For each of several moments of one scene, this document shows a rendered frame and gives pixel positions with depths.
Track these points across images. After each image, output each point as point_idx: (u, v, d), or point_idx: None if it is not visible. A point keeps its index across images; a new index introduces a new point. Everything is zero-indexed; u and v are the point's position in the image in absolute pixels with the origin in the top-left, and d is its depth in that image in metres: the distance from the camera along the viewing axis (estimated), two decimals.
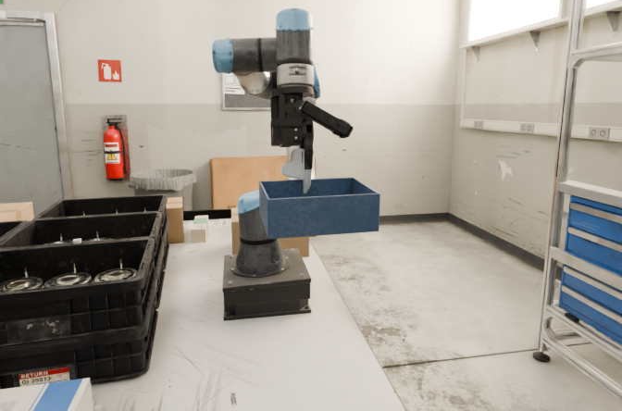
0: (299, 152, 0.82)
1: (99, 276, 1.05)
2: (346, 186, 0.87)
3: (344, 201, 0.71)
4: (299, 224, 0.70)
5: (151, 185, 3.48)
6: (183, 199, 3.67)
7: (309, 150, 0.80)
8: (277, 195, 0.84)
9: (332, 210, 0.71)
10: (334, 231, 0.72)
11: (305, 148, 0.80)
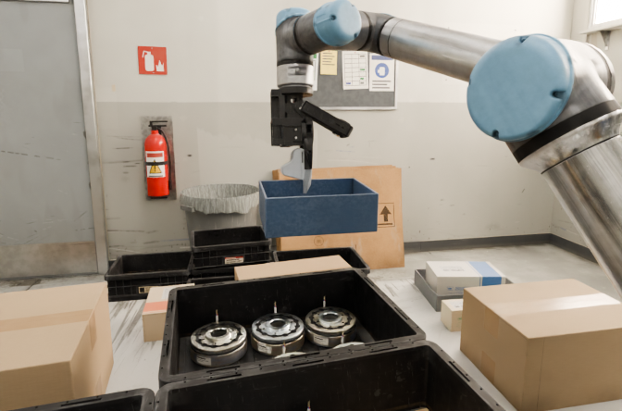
0: (299, 152, 0.82)
1: None
2: (346, 186, 0.86)
3: (342, 201, 0.71)
4: (296, 223, 0.70)
5: (212, 207, 2.69)
6: (249, 224, 2.87)
7: (309, 150, 0.80)
8: (277, 195, 0.84)
9: (330, 210, 0.71)
10: (332, 231, 0.72)
11: (305, 148, 0.80)
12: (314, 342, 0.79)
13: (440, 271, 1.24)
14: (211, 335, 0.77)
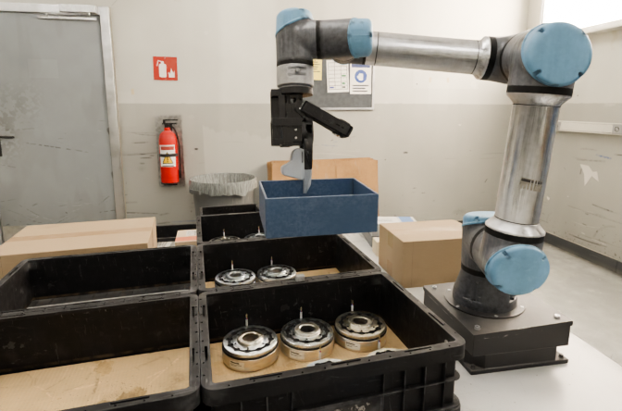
0: (299, 152, 0.82)
1: (340, 324, 0.82)
2: (346, 186, 0.86)
3: (342, 201, 0.71)
4: (296, 223, 0.70)
5: (216, 191, 3.25)
6: None
7: (309, 150, 0.80)
8: (277, 195, 0.84)
9: (330, 210, 0.71)
10: (332, 231, 0.72)
11: (305, 148, 0.80)
12: None
13: None
14: None
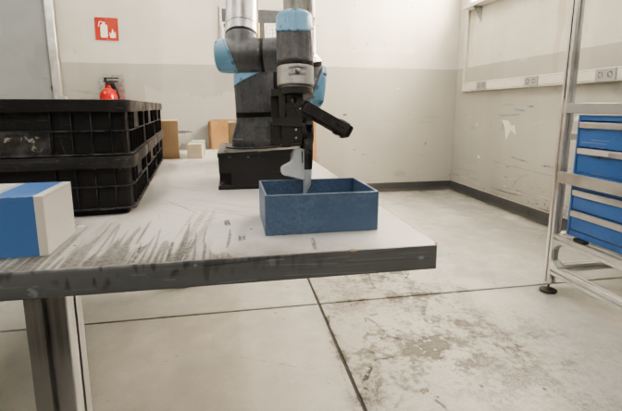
0: (299, 152, 0.82)
1: None
2: (346, 186, 0.86)
3: (342, 198, 0.71)
4: (296, 221, 0.70)
5: None
6: None
7: (309, 150, 0.80)
8: (277, 195, 0.84)
9: (330, 207, 0.71)
10: (332, 229, 0.72)
11: (305, 148, 0.80)
12: None
13: None
14: None
